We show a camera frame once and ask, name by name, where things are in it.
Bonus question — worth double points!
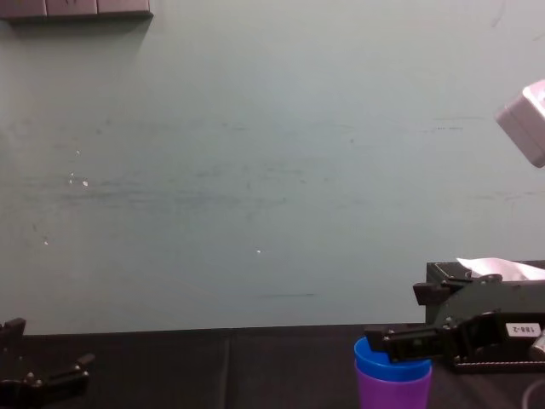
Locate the black table cloth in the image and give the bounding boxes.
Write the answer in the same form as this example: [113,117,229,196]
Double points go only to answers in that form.
[0,325,545,409]

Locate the white tissue paper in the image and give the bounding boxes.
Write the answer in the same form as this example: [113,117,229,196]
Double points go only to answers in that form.
[455,256,545,283]

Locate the purple plastic cup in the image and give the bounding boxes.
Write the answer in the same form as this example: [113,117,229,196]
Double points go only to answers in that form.
[355,360,433,409]

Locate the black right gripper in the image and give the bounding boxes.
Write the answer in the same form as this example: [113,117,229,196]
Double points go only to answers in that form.
[364,274,545,365]

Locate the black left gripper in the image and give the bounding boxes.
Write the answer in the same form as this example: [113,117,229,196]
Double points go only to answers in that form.
[0,317,96,409]

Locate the dark wall-mounted panel frame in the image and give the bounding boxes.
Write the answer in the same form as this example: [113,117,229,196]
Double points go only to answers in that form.
[0,0,155,25]

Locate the black tissue box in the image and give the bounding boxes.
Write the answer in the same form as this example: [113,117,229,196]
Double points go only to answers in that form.
[426,260,545,376]

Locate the blue plastic cup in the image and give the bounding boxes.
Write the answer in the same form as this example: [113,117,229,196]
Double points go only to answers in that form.
[353,335,433,387]

